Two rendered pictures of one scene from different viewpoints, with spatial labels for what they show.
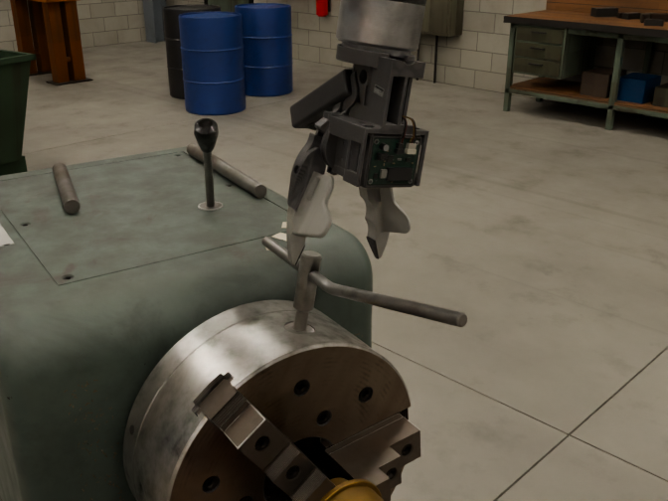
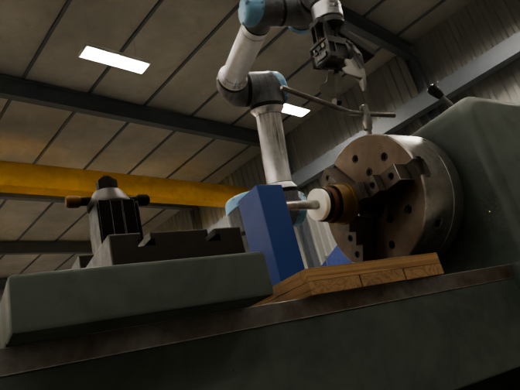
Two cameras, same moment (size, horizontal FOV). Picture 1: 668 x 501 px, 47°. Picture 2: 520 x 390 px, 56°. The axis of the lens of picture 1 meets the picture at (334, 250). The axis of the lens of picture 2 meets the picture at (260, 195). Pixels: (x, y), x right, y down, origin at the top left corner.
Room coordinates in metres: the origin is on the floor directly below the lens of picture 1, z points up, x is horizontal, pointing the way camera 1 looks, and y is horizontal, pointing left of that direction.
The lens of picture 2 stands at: (0.41, -1.03, 0.77)
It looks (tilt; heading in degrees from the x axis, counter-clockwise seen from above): 20 degrees up; 89
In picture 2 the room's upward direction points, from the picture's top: 15 degrees counter-clockwise
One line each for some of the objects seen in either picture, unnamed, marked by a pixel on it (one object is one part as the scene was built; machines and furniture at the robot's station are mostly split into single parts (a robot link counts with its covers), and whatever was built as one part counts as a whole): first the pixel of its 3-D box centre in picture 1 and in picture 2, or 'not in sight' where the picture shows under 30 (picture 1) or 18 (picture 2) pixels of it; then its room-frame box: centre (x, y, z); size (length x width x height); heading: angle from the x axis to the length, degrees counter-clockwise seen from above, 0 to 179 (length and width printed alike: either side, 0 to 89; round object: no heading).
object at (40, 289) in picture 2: not in sight; (103, 332); (0.14, -0.28, 0.90); 0.53 x 0.30 x 0.06; 124
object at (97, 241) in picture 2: not in sight; (117, 233); (0.16, -0.21, 1.07); 0.07 x 0.07 x 0.10; 34
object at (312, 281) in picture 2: not in sight; (317, 299); (0.49, -0.09, 0.89); 0.36 x 0.30 x 0.04; 124
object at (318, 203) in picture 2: not in sight; (296, 205); (0.50, -0.08, 1.08); 0.13 x 0.07 x 0.07; 34
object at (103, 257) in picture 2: not in sight; (133, 291); (0.19, -0.26, 0.95); 0.43 x 0.18 x 0.04; 124
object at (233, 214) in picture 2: not in sight; (246, 214); (0.38, 0.47, 1.27); 0.13 x 0.12 x 0.14; 20
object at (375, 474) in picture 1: (381, 452); (388, 183); (0.70, -0.05, 1.09); 0.12 x 0.11 x 0.05; 124
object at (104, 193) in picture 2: not in sight; (108, 200); (0.16, -0.21, 1.14); 0.08 x 0.08 x 0.03
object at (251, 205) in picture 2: not in sight; (273, 246); (0.43, -0.13, 1.00); 0.08 x 0.06 x 0.23; 124
